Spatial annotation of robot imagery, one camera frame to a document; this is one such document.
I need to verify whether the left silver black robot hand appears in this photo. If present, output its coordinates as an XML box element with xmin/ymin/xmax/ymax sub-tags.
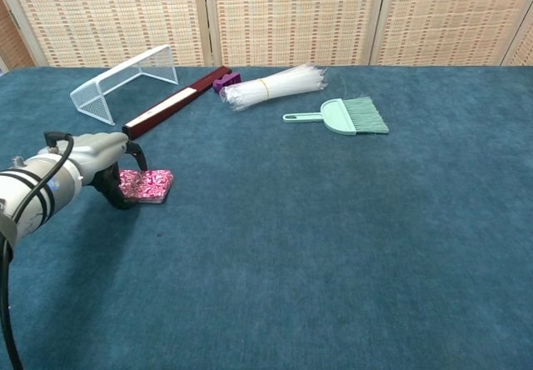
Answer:
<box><xmin>66</xmin><ymin>131</ymin><xmax>147</xmax><ymax>212</ymax></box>

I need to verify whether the dark red folded hand fan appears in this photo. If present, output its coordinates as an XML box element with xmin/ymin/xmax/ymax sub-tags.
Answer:
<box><xmin>121</xmin><ymin>66</ymin><xmax>232</xmax><ymax>141</ymax></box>

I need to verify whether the pink patterned card stack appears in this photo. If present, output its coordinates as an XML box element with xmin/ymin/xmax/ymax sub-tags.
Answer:
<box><xmin>117</xmin><ymin>168</ymin><xmax>175</xmax><ymax>205</ymax></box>

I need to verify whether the beige woven screen panel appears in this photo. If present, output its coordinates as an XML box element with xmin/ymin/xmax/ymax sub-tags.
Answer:
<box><xmin>501</xmin><ymin>19</ymin><xmax>533</xmax><ymax>68</ymax></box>
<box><xmin>202</xmin><ymin>0</ymin><xmax>391</xmax><ymax>68</ymax></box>
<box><xmin>0</xmin><ymin>0</ymin><xmax>213</xmax><ymax>69</ymax></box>
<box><xmin>370</xmin><ymin>0</ymin><xmax>533</xmax><ymax>67</ymax></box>

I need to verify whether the green bristle hand brush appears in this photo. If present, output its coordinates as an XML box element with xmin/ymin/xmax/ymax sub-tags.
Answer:
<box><xmin>342</xmin><ymin>96</ymin><xmax>390</xmax><ymax>135</ymax></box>

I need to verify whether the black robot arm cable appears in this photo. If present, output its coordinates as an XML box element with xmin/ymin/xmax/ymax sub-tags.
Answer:
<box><xmin>0</xmin><ymin>130</ymin><xmax>76</xmax><ymax>370</ymax></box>

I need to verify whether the mint green dustpan brush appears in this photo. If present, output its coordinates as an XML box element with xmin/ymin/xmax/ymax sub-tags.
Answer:
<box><xmin>282</xmin><ymin>98</ymin><xmax>358</xmax><ymax>137</ymax></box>

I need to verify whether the brown woven screen panel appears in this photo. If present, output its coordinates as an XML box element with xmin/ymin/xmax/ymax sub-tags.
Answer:
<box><xmin>0</xmin><ymin>0</ymin><xmax>34</xmax><ymax>71</ymax></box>

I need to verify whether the bundle of clear plastic straws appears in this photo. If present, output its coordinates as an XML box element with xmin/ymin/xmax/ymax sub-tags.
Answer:
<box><xmin>219</xmin><ymin>62</ymin><xmax>329</xmax><ymax>113</ymax></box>

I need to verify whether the teal felt table cover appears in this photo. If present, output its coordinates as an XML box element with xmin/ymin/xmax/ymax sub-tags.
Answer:
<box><xmin>0</xmin><ymin>65</ymin><xmax>533</xmax><ymax>370</ymax></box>

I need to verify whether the white wire mesh shelf riser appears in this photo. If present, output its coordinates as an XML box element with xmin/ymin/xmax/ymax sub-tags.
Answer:
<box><xmin>69</xmin><ymin>43</ymin><xmax>179</xmax><ymax>127</ymax></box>

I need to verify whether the small purple plastic block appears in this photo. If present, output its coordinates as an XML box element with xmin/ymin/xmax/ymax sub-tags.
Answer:
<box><xmin>212</xmin><ymin>71</ymin><xmax>243</xmax><ymax>95</ymax></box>

